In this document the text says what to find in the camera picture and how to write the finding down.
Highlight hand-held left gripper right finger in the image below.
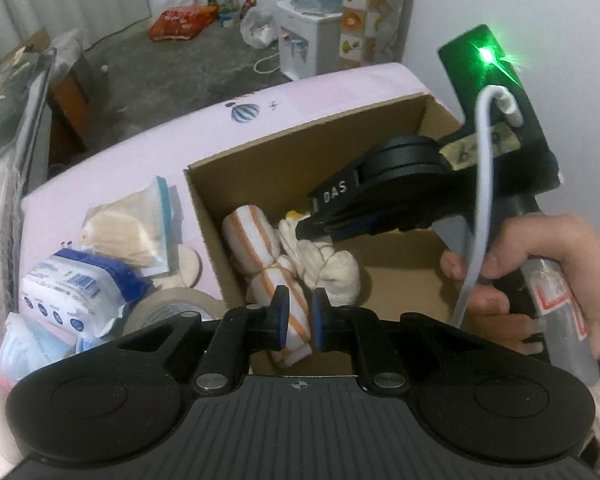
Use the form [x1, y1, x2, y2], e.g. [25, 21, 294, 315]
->
[311, 287, 485, 399]

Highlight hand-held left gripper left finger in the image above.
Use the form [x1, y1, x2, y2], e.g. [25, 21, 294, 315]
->
[107, 285, 291, 397]

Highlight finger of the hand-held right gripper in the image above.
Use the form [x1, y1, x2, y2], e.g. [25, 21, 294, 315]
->
[295, 170, 433, 242]

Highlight cream cotton gloves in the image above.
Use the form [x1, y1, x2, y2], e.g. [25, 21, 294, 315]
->
[279, 210, 361, 306]

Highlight cardboard box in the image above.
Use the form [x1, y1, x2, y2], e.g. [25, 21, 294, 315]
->
[182, 92, 476, 378]

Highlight orange striped towel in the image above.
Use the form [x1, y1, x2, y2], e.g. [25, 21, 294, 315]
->
[222, 205, 313, 368]

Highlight round beige powder puff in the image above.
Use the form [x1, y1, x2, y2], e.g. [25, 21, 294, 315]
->
[172, 245, 203, 288]

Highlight zip bag of beige pads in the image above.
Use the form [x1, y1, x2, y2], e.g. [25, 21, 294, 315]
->
[80, 176, 183, 277]

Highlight blue white wet wipes pack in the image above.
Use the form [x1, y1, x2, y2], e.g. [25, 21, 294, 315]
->
[19, 249, 153, 338]

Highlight light blue face mask pack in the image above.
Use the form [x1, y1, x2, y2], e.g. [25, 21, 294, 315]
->
[0, 312, 111, 386]

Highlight person's right hand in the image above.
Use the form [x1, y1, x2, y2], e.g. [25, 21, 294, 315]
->
[440, 212, 600, 361]

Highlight clear packing tape roll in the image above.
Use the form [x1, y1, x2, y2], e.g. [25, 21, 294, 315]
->
[121, 287, 226, 338]

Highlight white water dispenser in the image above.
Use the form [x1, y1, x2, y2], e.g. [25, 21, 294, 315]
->
[275, 0, 343, 81]

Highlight flower patterned folded cloth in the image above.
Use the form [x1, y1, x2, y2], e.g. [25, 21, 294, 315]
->
[340, 0, 418, 68]

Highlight white plastic bag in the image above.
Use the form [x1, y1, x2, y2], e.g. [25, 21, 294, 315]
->
[240, 7, 281, 50]

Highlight orange plastic bag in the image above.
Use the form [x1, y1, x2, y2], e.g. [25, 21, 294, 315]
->
[147, 5, 218, 42]

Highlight grey quilt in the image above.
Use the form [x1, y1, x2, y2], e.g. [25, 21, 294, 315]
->
[0, 45, 56, 181]

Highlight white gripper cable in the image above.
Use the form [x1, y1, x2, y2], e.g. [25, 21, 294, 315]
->
[450, 85, 524, 328]

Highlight white power cord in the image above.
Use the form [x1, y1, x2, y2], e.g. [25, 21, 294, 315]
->
[254, 52, 283, 75]

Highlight brown wooden bed frame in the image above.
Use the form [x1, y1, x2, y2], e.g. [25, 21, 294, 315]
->
[47, 50, 93, 161]

